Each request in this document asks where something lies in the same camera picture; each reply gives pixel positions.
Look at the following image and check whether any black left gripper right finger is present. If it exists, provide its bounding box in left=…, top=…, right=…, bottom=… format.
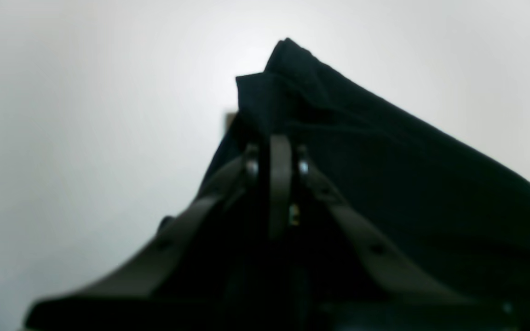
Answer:
left=296, top=145, right=514, bottom=331

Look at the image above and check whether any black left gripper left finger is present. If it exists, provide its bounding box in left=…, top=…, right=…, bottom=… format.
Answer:
left=25, top=145, right=259, bottom=331

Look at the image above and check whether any black T-shirt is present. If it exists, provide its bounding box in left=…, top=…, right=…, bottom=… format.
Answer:
left=155, top=38, right=530, bottom=331

